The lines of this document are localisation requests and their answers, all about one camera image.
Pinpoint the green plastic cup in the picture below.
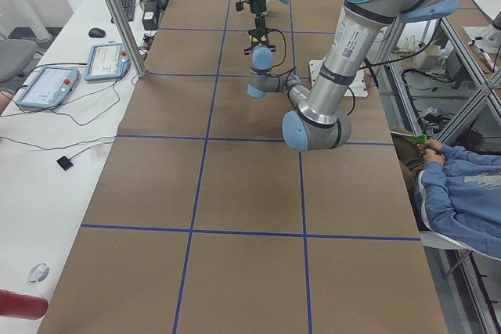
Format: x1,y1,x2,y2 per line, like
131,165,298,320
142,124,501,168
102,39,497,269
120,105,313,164
263,0,270,16

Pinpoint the aluminium frame post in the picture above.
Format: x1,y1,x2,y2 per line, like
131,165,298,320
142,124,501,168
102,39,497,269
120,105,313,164
105,0,146,79

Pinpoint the far blue teach pendant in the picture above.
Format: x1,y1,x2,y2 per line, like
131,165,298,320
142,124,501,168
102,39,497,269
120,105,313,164
84,43,131,81

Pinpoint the green handled tool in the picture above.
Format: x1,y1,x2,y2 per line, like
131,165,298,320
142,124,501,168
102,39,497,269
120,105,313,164
411,135,428,145

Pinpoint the blue teach pendant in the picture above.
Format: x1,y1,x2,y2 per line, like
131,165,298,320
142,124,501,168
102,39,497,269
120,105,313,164
16,66,80,110
84,43,131,81

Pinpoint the black computer mouse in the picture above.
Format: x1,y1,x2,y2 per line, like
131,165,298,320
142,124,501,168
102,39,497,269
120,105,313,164
88,27,106,38

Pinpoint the black box with label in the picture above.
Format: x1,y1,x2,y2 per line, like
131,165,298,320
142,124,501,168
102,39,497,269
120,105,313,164
142,1,160,31

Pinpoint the grey office chair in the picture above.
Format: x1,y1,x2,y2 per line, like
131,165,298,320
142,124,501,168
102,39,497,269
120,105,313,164
1,27,55,84

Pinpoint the near blue teach pendant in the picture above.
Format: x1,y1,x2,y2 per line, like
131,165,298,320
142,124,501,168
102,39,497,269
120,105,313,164
16,66,80,110

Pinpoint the yellow plastic cup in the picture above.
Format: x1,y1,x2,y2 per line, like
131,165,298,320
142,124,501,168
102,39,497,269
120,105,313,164
250,35,268,44

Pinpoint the person in blue hoodie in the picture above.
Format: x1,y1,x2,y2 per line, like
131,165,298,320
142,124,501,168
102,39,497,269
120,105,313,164
391,127,500,259

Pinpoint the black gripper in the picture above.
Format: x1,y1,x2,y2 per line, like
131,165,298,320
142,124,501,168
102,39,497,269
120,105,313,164
243,15,276,55
249,0,266,17

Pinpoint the red cylinder bottle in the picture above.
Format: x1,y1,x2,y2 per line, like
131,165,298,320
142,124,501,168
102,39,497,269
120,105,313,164
1,289,49,320

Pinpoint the small black square pad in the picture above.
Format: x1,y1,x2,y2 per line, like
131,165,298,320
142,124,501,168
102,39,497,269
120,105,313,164
56,156,74,171

